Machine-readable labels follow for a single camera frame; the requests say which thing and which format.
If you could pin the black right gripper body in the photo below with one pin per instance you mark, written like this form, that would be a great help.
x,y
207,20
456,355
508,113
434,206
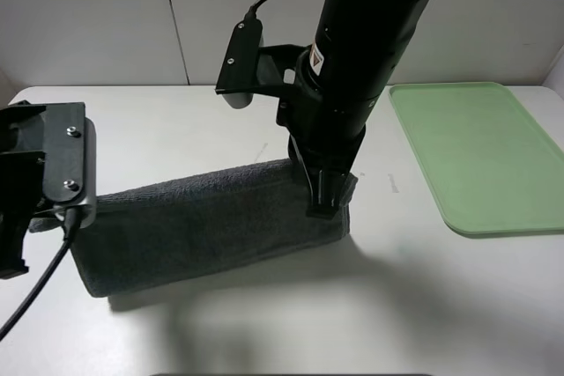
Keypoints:
x,y
327,125

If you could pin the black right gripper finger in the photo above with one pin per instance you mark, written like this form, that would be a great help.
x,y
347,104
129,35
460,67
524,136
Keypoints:
x,y
325,186

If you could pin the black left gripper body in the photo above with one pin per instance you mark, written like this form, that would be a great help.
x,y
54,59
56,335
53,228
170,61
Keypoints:
x,y
22,168

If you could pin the grey towel with orange stripe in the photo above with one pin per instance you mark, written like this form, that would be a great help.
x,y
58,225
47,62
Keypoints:
x,y
201,225

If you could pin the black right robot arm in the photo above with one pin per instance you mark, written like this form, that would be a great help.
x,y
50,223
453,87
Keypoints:
x,y
357,46

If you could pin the light green plastic tray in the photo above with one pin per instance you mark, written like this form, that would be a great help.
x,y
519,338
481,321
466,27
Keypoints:
x,y
492,170

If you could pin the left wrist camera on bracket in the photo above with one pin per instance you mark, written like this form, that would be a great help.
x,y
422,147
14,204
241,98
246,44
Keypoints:
x,y
69,144

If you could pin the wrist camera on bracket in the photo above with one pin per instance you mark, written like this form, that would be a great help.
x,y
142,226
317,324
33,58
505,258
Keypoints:
x,y
69,144
250,68

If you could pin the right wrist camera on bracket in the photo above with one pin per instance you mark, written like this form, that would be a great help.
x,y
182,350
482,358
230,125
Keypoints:
x,y
250,68

